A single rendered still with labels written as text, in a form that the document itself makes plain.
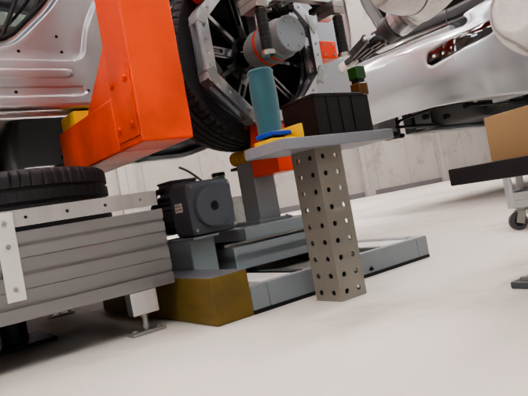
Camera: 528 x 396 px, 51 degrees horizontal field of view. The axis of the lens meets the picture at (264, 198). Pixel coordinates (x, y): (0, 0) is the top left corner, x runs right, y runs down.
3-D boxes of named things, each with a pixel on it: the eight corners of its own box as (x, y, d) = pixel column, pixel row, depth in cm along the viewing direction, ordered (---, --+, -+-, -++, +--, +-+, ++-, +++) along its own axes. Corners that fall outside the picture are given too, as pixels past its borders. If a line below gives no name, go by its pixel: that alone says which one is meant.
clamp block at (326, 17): (327, 23, 199) (324, 9, 199) (345, 13, 192) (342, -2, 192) (317, 22, 196) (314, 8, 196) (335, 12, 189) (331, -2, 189)
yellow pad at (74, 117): (100, 130, 209) (97, 118, 210) (113, 122, 198) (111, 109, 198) (63, 133, 201) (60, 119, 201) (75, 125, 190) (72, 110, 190)
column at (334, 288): (341, 291, 161) (316, 152, 162) (366, 292, 154) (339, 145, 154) (317, 300, 155) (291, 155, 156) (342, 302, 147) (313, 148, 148)
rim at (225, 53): (225, -8, 229) (137, 45, 202) (258, -32, 211) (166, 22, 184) (287, 95, 243) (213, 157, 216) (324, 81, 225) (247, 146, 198)
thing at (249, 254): (285, 249, 241) (281, 227, 241) (343, 245, 212) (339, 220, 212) (185, 274, 211) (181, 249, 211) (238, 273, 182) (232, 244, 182)
